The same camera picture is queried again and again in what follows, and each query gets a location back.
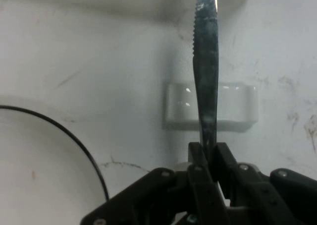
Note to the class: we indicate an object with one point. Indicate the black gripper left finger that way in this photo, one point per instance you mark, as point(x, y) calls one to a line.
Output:
point(153, 195)

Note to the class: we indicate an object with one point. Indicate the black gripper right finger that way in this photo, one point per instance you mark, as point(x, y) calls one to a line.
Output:
point(267, 197)

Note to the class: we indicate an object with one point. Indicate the steel table knife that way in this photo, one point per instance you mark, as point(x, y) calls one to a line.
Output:
point(206, 73)

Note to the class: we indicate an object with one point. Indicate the white ceramic cutlery rest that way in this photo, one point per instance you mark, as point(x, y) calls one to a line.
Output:
point(178, 106)

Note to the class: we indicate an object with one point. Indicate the white plate with dark rim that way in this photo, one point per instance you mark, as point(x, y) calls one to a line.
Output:
point(37, 173)

